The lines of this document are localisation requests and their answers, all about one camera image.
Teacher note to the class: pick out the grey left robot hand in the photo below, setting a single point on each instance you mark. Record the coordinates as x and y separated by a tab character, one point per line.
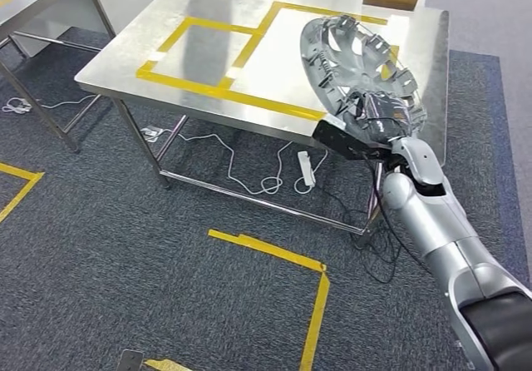
130	361

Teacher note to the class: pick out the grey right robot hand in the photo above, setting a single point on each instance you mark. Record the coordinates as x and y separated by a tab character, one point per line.
384	116

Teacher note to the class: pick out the silver wheel hubcap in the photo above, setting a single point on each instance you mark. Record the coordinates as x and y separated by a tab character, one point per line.
357	65

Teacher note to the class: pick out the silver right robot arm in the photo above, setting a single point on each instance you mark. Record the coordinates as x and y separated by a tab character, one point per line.
441	220

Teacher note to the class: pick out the stainless steel workbench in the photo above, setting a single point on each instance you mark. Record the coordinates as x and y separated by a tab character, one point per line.
270	60

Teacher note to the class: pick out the worn yellow floor tape strip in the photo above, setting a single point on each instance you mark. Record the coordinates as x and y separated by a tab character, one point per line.
166	365

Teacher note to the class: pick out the white power strip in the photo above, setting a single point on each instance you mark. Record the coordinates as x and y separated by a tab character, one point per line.
306	169

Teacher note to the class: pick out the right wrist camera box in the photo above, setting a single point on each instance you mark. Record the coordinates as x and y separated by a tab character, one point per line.
340	140

